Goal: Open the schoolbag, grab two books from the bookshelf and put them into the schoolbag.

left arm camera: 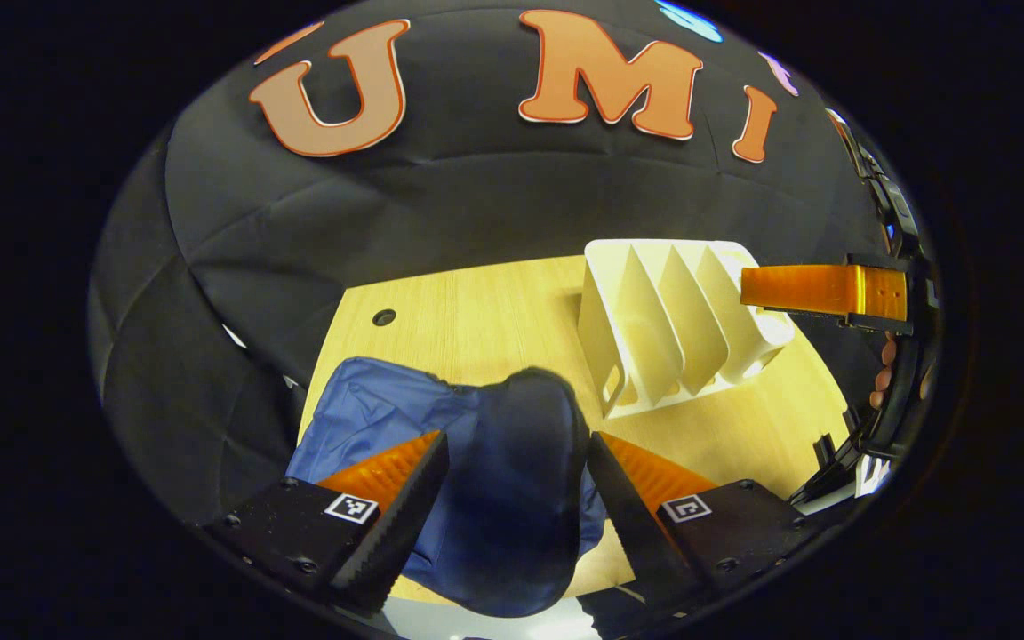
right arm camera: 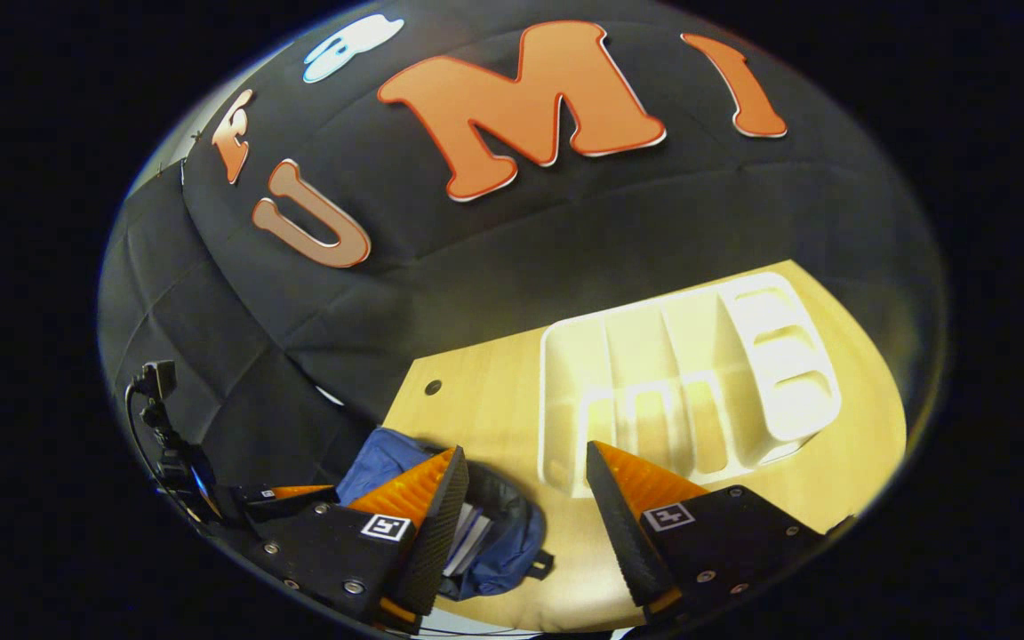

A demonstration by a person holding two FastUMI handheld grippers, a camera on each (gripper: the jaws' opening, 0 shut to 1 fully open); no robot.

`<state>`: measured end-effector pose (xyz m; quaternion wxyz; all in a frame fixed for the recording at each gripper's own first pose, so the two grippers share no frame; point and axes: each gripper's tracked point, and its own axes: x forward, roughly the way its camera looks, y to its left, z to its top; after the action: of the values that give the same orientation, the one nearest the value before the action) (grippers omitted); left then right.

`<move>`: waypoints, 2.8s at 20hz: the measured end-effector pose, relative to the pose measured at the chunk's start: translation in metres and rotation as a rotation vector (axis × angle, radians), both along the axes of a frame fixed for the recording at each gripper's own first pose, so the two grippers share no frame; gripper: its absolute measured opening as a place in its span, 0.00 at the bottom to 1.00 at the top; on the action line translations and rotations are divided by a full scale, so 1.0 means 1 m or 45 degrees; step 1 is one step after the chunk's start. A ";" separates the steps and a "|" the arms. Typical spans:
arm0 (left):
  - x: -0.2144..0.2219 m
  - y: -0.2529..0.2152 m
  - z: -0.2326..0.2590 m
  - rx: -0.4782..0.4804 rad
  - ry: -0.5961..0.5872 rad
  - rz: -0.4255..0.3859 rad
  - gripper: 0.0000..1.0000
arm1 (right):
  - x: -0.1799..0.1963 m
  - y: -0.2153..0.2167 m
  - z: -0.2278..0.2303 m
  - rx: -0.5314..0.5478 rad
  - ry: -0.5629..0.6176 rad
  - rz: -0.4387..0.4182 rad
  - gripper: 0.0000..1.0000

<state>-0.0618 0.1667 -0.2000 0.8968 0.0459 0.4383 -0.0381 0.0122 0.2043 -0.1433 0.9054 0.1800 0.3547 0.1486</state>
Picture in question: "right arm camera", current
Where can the cream plastic bookshelf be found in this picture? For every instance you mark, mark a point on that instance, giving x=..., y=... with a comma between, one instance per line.
x=779, y=373

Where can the dark blue book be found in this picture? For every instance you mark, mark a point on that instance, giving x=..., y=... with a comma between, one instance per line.
x=473, y=538

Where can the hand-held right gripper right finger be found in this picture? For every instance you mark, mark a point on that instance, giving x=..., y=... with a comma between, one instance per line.
x=623, y=524

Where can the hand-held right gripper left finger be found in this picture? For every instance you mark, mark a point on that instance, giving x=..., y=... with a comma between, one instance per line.
x=441, y=524

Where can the blue schoolbag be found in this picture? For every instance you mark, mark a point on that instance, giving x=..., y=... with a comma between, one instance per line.
x=512, y=542

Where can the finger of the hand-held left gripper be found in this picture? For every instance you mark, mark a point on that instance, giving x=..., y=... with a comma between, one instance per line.
x=285, y=502

